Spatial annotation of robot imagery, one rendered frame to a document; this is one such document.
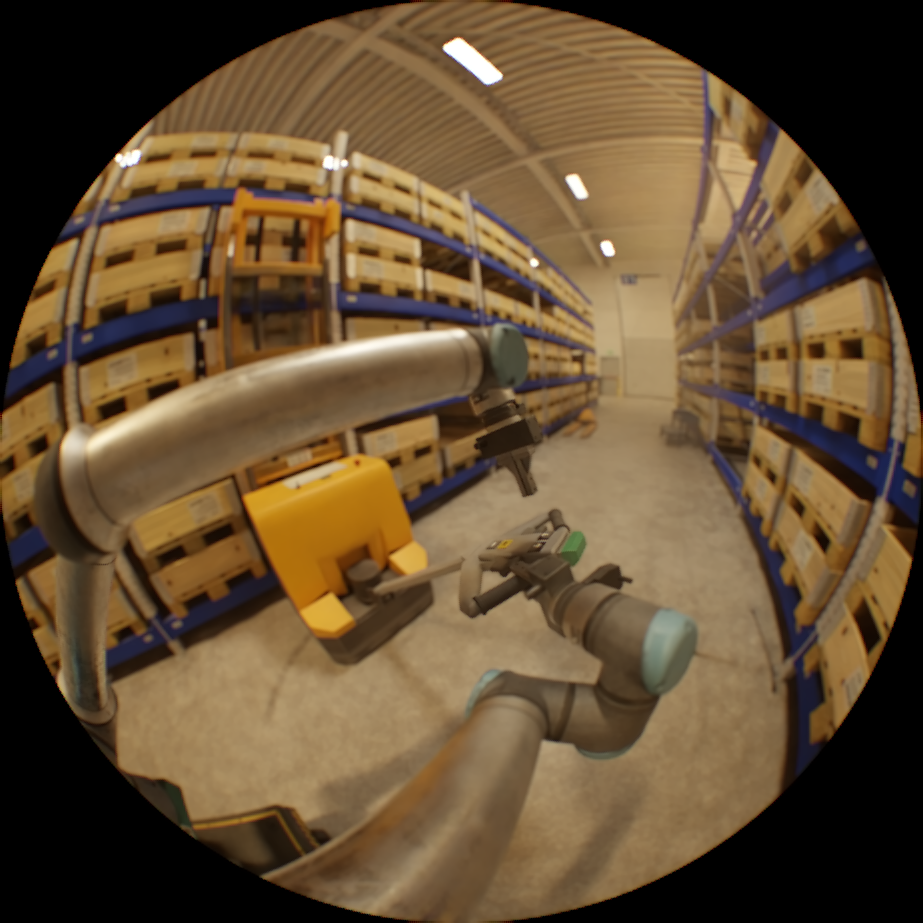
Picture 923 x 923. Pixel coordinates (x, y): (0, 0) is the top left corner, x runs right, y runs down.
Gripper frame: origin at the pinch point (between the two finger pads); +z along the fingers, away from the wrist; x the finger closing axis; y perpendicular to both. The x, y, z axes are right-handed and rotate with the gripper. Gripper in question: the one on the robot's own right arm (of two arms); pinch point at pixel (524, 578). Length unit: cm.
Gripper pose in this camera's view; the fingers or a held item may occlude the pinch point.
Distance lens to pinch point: 54.3
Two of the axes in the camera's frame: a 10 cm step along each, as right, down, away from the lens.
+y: -8.7, 3.8, -3.1
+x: 3.8, 9.2, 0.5
